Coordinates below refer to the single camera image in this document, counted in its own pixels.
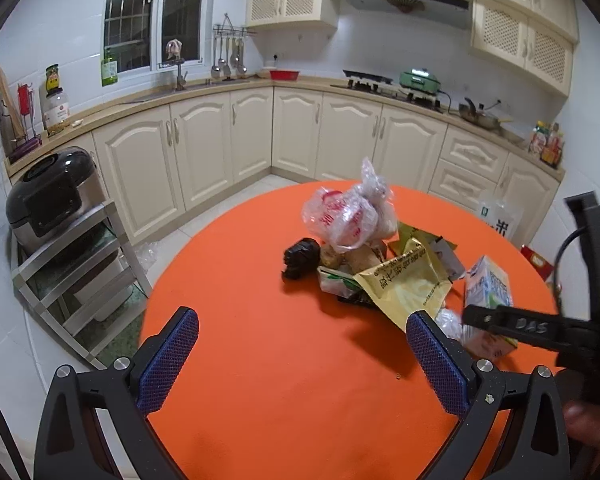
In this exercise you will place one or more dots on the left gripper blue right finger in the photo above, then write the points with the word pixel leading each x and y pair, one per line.
pixel 444 362

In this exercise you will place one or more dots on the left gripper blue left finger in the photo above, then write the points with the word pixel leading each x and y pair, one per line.
pixel 160 358

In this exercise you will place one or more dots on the yellow snack wrapper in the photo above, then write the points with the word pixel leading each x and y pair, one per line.
pixel 414 281

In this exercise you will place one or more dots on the pink printed snack bag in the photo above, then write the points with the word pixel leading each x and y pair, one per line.
pixel 451 263

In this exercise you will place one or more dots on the red-printed clear plastic bag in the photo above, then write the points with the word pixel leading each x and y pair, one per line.
pixel 348 220

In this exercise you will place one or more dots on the green white milk carton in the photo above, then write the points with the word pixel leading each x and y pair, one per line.
pixel 487 287

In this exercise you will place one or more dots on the green checkered plastic bag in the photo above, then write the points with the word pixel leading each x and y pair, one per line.
pixel 337 283

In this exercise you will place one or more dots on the kitchen faucet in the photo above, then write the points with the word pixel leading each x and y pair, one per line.
pixel 173 54

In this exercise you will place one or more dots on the kitchen window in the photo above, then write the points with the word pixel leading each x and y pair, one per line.
pixel 136 32

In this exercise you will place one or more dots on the person's right hand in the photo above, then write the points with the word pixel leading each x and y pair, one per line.
pixel 583 423

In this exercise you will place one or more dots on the red rice bag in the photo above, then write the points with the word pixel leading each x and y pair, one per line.
pixel 541 265

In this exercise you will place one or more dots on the metal step rack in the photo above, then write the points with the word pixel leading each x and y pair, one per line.
pixel 86 285

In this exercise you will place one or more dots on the green white rice bag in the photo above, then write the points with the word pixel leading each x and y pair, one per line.
pixel 501 216

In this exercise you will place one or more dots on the dark brown food scrap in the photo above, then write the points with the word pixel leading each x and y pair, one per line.
pixel 301 259

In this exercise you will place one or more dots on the cream lower cabinets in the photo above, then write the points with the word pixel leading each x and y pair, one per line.
pixel 165 160

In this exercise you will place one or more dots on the cream cabinets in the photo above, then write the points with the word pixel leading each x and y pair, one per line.
pixel 420 5
pixel 165 160

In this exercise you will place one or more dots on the black rice cooker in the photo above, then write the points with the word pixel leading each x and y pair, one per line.
pixel 51 194

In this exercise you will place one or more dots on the condiment bottles group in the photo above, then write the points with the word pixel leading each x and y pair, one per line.
pixel 547 143

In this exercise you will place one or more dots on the steel wok pan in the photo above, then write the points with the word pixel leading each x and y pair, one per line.
pixel 478 116

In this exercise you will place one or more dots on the large clear jar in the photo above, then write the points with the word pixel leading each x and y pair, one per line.
pixel 55 110

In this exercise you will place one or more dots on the steel sink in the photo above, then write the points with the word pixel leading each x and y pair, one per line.
pixel 194 87

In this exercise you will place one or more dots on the wooden cutting board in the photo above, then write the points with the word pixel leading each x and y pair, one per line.
pixel 19 132

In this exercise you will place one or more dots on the green electric hot pot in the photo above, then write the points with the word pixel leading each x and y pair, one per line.
pixel 419 79

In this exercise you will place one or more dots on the green dish soap bottle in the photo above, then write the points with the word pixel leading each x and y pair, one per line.
pixel 108 69

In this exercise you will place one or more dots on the gas stove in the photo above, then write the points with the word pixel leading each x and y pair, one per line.
pixel 384 86

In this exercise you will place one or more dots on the red plastic basin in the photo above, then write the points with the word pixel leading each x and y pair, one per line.
pixel 284 75

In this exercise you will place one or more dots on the hanging utensil rack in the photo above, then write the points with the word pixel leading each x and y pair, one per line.
pixel 229 51

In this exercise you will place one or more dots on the cream upper cabinets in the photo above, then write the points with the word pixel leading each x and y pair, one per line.
pixel 420 5

